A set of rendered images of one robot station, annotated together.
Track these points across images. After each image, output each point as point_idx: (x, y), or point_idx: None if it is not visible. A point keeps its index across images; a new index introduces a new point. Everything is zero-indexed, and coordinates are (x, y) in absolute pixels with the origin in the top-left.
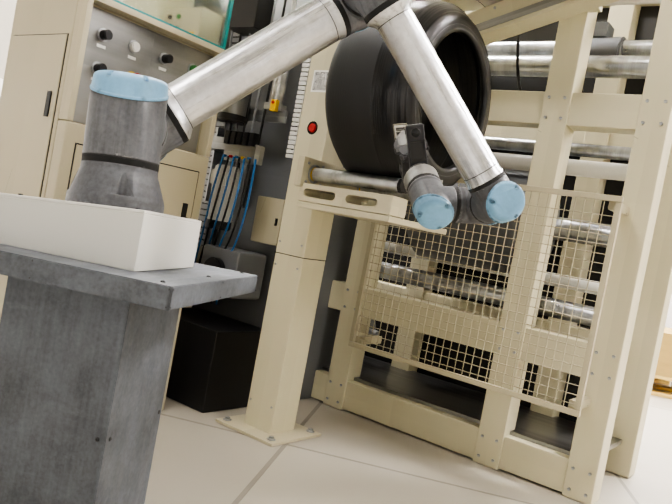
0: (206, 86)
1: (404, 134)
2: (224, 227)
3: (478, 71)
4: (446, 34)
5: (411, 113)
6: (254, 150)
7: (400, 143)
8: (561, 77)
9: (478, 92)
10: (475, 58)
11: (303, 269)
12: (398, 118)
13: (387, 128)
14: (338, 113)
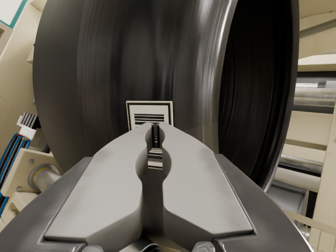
0: None
1: (142, 141)
2: (7, 200)
3: (285, 71)
4: None
5: (192, 76)
6: (34, 133)
7: (74, 211)
8: None
9: (272, 102)
10: (286, 51)
11: None
12: (147, 84)
13: (111, 113)
14: (36, 75)
